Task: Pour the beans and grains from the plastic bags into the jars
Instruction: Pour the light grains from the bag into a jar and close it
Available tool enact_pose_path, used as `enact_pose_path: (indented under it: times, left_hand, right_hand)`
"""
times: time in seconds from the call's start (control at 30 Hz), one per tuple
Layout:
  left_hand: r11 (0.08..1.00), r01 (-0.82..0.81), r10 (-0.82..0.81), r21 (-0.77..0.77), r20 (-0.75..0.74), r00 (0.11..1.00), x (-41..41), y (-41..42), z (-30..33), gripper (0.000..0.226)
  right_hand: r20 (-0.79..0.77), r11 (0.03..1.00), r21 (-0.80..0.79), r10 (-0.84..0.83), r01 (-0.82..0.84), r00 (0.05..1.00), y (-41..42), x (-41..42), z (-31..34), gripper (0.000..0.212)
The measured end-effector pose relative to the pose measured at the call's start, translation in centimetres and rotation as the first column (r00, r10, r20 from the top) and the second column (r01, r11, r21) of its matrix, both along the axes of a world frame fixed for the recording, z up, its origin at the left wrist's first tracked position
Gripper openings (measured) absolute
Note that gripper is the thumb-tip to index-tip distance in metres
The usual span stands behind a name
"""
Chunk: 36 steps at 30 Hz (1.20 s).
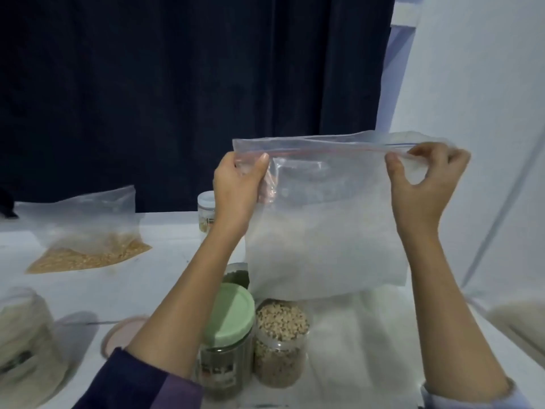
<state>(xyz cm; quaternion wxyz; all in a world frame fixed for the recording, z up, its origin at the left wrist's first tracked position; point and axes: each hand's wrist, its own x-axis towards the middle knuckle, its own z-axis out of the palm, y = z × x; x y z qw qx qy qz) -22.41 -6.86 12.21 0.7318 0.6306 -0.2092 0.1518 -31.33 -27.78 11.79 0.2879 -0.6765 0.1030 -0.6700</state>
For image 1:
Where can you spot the person's left hand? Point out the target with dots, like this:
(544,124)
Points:
(237,196)

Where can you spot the person's right hand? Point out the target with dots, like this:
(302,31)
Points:
(421,196)

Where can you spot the transparent jar blue lid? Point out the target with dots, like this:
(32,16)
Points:
(205,213)

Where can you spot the pile of green beans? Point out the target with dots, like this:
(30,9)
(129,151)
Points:
(238,278)

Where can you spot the clear bag with cream grains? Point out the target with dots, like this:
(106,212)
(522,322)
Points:
(332,225)

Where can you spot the green round lid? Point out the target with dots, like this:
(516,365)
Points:
(230,311)

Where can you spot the transparent jar green lid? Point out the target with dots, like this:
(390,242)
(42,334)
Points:
(226,353)

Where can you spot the zip bag of corn kernels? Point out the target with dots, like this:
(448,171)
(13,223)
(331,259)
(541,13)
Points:
(81,225)

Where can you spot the pink round lid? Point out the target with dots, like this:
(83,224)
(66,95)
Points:
(119,334)

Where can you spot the transparent jar pink lid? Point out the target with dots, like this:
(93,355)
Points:
(30,353)

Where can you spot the person's left forearm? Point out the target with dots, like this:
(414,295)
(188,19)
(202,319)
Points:
(175,319)

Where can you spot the person's right forearm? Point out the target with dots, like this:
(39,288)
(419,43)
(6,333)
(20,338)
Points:
(451,328)

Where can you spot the dark navy curtain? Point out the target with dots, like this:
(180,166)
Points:
(170,81)

